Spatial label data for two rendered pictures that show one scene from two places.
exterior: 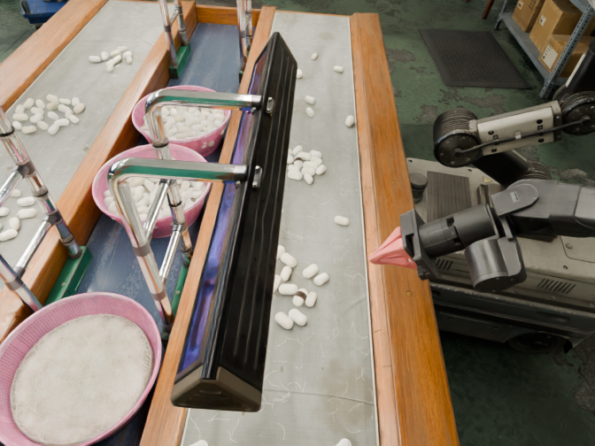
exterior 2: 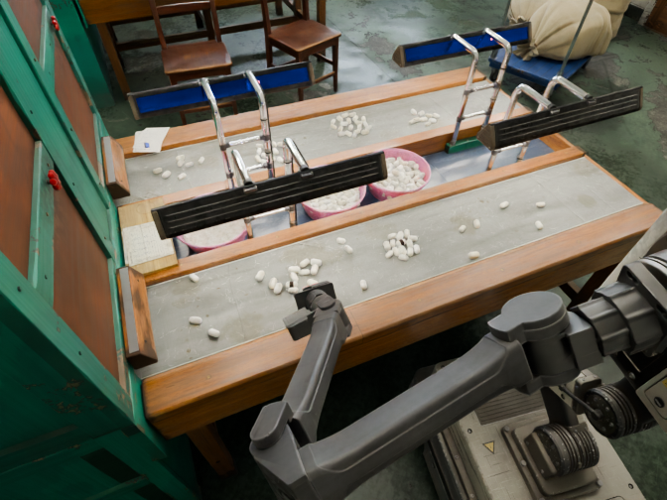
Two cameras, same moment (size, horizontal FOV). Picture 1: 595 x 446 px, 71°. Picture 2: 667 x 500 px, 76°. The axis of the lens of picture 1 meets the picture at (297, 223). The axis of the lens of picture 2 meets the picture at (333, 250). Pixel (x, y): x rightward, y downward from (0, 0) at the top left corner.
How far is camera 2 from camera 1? 89 cm
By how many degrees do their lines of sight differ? 42
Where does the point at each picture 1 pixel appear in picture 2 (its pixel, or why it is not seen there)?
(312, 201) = (372, 264)
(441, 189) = not seen: hidden behind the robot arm
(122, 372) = (218, 237)
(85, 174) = (315, 162)
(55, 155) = (325, 146)
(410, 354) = (277, 346)
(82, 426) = (193, 238)
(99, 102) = (378, 136)
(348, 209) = (379, 286)
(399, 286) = not seen: hidden behind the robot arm
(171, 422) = (200, 262)
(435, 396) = (256, 366)
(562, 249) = not seen: outside the picture
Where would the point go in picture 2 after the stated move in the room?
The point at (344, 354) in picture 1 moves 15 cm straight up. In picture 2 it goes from (267, 319) to (262, 290)
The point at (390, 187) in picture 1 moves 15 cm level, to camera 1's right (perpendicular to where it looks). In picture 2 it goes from (412, 300) to (440, 341)
